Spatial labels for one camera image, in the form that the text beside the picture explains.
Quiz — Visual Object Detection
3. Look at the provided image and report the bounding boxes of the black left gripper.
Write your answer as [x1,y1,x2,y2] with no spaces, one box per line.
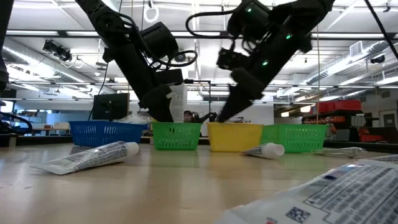
[113,43,174,123]

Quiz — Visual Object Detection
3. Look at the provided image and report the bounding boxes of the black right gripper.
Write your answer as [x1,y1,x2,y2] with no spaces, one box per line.
[216,30,312,123]

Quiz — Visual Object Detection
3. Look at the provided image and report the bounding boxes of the silver clear packet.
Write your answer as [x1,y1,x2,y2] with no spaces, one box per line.
[313,146,368,159]

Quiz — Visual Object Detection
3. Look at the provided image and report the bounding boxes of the white yellow wipes canister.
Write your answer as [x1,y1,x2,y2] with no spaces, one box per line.
[169,82,188,123]

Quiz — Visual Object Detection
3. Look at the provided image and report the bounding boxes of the crumpled clear plastic wrapper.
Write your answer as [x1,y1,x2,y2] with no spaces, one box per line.
[114,112,153,125]

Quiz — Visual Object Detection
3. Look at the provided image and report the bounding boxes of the black angled background device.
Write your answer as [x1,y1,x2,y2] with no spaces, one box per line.
[192,111,218,123]

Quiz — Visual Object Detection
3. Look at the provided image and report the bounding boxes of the green plastic basket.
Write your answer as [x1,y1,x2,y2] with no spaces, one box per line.
[260,124,328,154]
[151,121,203,151]

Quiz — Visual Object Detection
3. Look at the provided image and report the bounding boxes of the yellow plastic basket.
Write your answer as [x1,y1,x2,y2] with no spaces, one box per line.
[206,121,264,153]

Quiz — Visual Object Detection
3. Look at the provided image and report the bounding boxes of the thin black pole stand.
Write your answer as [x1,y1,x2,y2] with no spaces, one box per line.
[183,78,213,124]

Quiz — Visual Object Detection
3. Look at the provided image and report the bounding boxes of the black monitor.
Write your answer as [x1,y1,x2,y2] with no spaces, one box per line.
[91,92,131,122]

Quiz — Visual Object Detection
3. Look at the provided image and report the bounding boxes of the blue plastic basket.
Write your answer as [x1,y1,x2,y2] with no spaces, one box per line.
[68,120,147,148]

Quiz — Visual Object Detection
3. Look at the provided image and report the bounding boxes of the red storage bin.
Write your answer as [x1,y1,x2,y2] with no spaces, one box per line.
[334,99,363,112]
[310,101,336,114]

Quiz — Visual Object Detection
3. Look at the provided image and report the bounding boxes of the dark storage shelf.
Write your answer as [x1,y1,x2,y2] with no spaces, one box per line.
[303,99,382,143]

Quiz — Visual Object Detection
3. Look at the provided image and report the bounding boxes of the low red box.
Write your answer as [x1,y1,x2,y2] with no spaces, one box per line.
[358,133,384,143]

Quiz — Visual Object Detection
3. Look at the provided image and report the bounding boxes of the small black ceiling fixture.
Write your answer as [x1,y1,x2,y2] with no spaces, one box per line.
[369,54,386,65]

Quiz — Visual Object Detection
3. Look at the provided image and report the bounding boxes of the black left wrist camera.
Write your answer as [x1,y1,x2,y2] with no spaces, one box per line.
[154,68,185,87]

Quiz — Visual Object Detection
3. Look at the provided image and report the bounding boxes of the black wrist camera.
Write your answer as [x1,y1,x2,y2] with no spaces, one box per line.
[154,68,185,87]
[216,47,247,72]

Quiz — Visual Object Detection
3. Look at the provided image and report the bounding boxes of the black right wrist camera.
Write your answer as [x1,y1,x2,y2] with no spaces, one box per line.
[216,47,247,72]

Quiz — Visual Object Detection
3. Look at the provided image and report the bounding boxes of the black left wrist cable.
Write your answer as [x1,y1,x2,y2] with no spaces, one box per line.
[148,49,199,70]

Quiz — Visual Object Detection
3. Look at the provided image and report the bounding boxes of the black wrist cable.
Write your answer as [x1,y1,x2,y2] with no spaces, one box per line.
[148,49,199,70]
[185,11,237,40]

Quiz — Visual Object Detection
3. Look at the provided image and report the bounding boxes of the black hanging cable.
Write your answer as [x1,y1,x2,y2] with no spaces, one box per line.
[87,62,109,122]

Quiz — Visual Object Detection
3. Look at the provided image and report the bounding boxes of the thin yellow hanging rope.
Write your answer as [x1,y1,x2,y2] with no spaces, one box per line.
[315,26,321,125]

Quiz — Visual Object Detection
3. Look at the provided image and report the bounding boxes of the white hanging ring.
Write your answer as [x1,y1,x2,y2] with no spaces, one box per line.
[142,4,160,24]

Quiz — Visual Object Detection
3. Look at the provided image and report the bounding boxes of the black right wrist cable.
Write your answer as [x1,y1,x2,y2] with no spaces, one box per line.
[185,11,237,40]

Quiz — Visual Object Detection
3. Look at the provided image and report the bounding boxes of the thin tan hanging rope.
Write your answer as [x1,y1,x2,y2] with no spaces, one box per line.
[126,0,134,114]

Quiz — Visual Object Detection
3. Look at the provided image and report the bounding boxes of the black ceiling camera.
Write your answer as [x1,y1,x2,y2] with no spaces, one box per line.
[42,39,74,63]

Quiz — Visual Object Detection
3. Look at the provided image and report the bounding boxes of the black overhead frame beam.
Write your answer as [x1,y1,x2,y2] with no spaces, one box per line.
[0,29,398,40]

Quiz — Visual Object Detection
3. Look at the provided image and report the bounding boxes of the black curved hose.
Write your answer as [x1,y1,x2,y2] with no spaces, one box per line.
[0,111,34,135]

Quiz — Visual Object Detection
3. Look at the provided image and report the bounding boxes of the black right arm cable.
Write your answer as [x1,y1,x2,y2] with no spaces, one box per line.
[363,0,398,60]

